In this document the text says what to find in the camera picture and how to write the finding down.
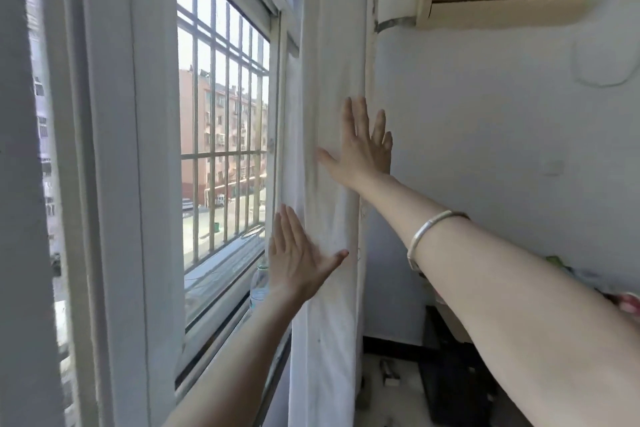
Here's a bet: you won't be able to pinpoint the clear plastic bottle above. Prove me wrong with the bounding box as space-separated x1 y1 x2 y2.
249 264 271 313

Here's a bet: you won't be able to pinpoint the black cabinet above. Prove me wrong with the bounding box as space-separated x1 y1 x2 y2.
418 306 503 427

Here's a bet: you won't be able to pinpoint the person's right forearm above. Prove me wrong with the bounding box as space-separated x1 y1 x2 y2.
357 172 640 427

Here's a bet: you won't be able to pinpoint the silver bracelet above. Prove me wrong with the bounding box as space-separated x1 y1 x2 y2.
406 210 471 273

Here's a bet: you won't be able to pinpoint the person's left hand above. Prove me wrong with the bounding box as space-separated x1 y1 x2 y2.
267 203 350 301

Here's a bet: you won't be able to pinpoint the person's left forearm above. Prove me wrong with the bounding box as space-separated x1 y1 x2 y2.
164 290 311 427

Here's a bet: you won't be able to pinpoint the white window frame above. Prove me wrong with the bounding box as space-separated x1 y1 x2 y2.
0 0 307 427

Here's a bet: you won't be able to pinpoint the metal window bars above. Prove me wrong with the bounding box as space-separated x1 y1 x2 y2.
176 0 271 273

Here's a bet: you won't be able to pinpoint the brick apartment building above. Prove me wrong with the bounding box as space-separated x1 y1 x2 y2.
179 67 271 204

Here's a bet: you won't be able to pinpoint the taped air conditioner pipe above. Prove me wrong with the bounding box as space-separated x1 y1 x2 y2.
374 15 418 35

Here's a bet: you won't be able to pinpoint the white curtain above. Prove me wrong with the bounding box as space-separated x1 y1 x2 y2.
281 0 372 427

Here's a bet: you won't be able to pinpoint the person's right hand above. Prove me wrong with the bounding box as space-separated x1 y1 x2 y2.
314 96 394 192

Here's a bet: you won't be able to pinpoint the green object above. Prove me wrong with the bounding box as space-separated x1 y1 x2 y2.
545 255 576 273

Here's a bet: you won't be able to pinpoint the small box on floor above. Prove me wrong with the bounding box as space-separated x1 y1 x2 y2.
379 358 402 388

